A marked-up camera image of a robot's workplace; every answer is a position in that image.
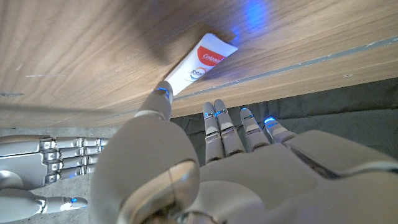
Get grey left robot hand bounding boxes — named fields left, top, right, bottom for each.
left=90, top=80, right=398, bottom=224

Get white red toothpaste tube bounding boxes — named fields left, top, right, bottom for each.
left=164, top=32, right=239, bottom=96

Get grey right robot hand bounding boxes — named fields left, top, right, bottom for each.
left=0, top=134, right=110, bottom=223

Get grey tape outline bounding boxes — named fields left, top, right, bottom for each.
left=172, top=35, right=398, bottom=102

